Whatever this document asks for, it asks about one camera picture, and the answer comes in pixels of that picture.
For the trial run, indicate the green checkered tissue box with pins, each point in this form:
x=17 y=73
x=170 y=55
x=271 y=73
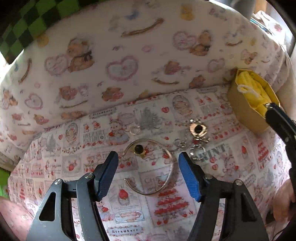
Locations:
x=22 y=22

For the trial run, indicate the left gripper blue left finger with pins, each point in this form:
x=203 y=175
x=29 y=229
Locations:
x=54 y=220

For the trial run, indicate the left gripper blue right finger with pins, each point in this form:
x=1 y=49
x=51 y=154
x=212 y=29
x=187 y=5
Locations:
x=242 y=220

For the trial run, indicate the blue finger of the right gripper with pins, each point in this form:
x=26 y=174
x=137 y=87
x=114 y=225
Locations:
x=279 y=121

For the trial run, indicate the baby bear print cloth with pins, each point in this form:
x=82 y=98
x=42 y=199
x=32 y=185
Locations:
x=112 y=52

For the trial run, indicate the gold octagonal jewelry box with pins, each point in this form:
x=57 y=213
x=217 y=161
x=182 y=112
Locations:
x=244 y=113

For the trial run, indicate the person right hand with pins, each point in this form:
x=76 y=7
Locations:
x=281 y=203

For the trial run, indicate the gold ring black stone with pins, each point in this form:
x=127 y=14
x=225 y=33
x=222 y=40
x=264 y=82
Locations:
x=139 y=150

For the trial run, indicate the yellow cloth pouch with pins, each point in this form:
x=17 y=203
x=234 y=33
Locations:
x=253 y=92

